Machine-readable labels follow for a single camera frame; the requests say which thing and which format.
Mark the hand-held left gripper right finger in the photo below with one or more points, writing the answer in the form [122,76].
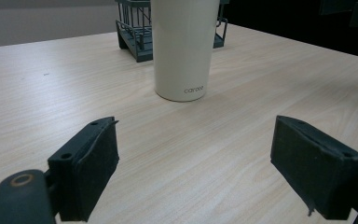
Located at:
[313,168]

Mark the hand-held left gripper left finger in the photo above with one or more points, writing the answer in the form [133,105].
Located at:
[87,174]

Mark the cream white cup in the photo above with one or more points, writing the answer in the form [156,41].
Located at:
[183,46]

